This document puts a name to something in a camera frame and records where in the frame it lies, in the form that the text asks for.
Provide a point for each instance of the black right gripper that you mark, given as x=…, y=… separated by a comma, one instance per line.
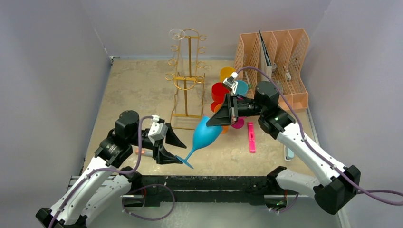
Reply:
x=233, y=110

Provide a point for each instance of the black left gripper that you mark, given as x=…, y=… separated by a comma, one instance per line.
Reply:
x=162, y=156

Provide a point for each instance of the magenta wine glass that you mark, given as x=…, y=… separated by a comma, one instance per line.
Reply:
x=239, y=123

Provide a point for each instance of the orange wine glass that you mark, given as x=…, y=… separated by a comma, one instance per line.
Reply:
x=224, y=128

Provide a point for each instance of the red wine glass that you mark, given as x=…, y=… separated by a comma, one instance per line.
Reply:
x=218, y=92

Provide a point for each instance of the light blue wine glass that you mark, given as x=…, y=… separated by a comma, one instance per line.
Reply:
x=242, y=88

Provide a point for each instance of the teal wine glass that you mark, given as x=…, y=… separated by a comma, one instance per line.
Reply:
x=203, y=136

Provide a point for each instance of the yellow wine glass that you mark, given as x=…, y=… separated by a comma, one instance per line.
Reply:
x=226, y=72

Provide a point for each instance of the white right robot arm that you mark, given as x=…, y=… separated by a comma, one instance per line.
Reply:
x=333, y=184

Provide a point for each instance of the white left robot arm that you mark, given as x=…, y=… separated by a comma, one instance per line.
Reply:
x=104, y=177

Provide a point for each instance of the clear wine glass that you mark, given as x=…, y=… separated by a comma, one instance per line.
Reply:
x=177, y=59

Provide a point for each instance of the orange grey marker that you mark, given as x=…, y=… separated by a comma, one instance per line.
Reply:
x=147, y=153

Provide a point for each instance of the pink highlighter marker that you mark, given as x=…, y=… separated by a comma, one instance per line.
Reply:
x=251, y=135

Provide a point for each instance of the white folder in organizer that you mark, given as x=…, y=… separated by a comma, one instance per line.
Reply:
x=265, y=62

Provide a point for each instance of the light blue white eraser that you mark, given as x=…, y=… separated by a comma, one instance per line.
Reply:
x=288, y=154

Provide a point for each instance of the peach plastic file organizer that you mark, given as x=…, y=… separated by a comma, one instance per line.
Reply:
x=287, y=49

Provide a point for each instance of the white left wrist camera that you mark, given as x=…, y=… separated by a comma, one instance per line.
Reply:
x=157, y=130

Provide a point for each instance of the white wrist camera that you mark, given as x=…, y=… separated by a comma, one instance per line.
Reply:
x=157, y=130
x=231, y=83

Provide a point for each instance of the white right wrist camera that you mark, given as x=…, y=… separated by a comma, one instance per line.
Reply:
x=231, y=83

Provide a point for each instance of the gold wire glass rack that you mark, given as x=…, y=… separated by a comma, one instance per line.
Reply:
x=190, y=79

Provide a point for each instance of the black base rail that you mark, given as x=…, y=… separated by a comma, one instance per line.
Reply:
x=152, y=190

